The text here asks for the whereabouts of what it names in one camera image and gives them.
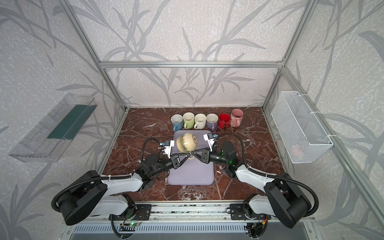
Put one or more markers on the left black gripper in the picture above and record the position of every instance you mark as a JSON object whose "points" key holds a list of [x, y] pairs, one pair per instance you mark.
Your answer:
{"points": [[174, 161]]}

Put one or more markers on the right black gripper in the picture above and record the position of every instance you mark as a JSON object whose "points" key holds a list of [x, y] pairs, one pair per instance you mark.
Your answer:
{"points": [[207, 155]]}

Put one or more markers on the cream teapot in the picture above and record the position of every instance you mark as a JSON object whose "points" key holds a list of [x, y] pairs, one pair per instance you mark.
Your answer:
{"points": [[186, 143]]}

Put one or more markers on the white mug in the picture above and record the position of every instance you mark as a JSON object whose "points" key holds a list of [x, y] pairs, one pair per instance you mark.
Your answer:
{"points": [[200, 121]]}

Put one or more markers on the lavender mug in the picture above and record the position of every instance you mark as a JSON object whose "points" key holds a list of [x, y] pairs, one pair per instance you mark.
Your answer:
{"points": [[212, 122]]}

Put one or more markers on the blue mug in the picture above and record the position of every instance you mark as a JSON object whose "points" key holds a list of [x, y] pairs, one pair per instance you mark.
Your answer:
{"points": [[177, 122]]}

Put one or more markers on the light green mug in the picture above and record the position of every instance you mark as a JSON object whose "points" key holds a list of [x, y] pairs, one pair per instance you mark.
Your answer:
{"points": [[188, 120]]}

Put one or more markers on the red mug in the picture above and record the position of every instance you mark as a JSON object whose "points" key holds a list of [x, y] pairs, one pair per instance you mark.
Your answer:
{"points": [[224, 121]]}

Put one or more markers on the pink patterned mug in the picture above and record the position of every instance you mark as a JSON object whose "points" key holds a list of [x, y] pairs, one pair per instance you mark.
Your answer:
{"points": [[236, 118]]}

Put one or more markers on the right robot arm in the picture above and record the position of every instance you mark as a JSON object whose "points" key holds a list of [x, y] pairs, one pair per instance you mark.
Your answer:
{"points": [[286, 199]]}

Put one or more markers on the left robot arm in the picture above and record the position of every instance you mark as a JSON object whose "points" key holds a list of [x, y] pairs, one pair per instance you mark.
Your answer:
{"points": [[94, 195]]}

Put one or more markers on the lavender plastic tray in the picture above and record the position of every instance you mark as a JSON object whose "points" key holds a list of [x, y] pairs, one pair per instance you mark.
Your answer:
{"points": [[193, 172]]}

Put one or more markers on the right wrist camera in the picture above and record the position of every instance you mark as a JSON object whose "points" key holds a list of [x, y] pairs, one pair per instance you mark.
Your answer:
{"points": [[212, 140]]}

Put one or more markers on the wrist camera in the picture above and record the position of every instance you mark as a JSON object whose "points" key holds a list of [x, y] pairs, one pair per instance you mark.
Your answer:
{"points": [[212, 140], [166, 148]]}

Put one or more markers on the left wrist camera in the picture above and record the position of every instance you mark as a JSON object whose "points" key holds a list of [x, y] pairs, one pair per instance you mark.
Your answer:
{"points": [[166, 148]]}

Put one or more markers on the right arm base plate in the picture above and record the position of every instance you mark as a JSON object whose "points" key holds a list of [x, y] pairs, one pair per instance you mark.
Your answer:
{"points": [[240, 212]]}

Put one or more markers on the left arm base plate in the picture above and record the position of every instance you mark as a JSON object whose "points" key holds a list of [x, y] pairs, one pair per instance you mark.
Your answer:
{"points": [[140, 212]]}

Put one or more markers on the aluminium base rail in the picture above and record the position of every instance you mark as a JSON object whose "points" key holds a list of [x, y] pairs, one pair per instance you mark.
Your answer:
{"points": [[192, 211]]}

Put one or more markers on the white wire mesh basket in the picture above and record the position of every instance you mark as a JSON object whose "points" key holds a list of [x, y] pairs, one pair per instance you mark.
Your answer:
{"points": [[302, 134]]}

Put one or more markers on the clear plastic wall bin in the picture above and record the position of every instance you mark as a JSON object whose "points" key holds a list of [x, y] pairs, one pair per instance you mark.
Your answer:
{"points": [[50, 138]]}

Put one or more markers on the aluminium cage frame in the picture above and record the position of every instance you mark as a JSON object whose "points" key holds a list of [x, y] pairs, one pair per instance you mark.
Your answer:
{"points": [[360, 180]]}

